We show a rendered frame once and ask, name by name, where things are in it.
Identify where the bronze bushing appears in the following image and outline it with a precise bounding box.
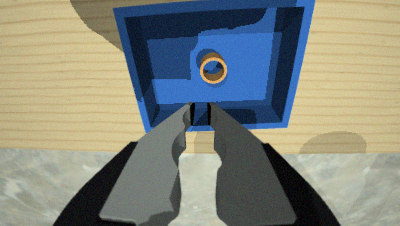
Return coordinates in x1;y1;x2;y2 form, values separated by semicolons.
200;52;227;84

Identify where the blue open crate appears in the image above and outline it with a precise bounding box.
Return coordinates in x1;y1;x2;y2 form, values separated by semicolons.
113;0;315;133

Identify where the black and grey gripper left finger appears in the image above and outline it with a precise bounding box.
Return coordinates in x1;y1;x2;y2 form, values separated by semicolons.
52;101;195;226

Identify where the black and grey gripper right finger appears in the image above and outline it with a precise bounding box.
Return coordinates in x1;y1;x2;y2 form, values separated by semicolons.
207;102;341;226

